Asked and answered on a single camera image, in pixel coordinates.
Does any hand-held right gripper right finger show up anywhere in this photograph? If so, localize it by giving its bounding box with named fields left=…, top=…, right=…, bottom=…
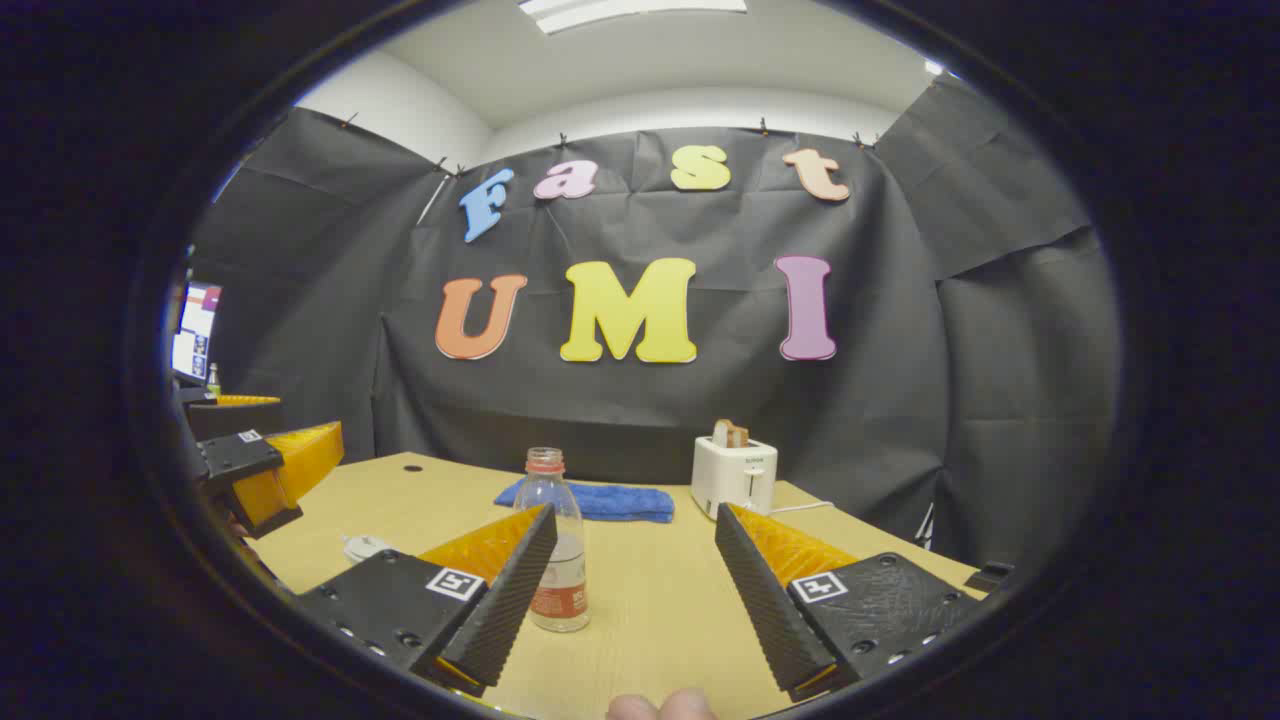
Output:
left=714, top=502, right=989, bottom=704

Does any clear plastic water bottle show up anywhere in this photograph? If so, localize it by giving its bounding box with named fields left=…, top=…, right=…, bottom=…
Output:
left=513, top=447, right=591, bottom=633

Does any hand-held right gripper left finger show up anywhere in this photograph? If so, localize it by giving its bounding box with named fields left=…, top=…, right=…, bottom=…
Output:
left=296, top=503, right=559, bottom=699

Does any blue towel cloth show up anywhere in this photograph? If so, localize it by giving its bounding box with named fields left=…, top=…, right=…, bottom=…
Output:
left=494, top=478, right=676, bottom=524

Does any computer monitor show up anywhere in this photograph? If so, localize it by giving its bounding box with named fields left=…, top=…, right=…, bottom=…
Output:
left=170, top=282, right=223, bottom=386

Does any ceiling light panel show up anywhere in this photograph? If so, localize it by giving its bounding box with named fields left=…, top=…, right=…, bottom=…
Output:
left=518, top=0, right=749, bottom=37

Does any white toaster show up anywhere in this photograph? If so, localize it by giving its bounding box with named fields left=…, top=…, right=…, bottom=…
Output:
left=691, top=435, right=779, bottom=521

